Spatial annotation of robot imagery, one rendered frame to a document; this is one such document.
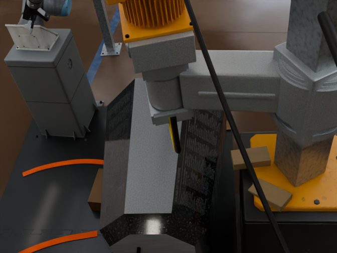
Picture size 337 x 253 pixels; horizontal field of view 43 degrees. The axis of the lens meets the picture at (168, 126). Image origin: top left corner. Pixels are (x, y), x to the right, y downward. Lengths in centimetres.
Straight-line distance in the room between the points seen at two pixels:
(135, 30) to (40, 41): 167
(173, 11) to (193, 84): 35
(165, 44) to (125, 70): 265
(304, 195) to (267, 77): 75
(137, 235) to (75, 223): 112
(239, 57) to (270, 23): 284
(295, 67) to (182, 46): 45
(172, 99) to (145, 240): 75
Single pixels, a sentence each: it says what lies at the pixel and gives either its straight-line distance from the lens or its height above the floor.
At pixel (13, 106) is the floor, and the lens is 433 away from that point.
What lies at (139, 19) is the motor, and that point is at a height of 179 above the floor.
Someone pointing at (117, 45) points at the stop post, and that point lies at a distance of 460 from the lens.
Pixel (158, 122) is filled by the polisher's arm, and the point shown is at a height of 122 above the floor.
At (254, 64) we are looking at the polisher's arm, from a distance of 185.
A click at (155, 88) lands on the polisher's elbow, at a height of 141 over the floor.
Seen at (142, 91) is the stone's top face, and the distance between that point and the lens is 274.
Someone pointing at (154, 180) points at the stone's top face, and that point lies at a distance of 227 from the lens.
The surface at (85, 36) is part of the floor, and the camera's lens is 488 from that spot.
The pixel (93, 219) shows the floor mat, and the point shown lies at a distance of 323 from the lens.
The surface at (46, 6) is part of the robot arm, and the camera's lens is 328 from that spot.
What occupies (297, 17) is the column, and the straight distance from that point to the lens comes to 171.
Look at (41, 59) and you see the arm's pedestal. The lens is 324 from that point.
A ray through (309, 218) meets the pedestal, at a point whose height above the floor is 74.
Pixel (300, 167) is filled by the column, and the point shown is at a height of 95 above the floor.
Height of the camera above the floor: 269
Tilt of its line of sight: 47 degrees down
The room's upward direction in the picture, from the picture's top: 10 degrees counter-clockwise
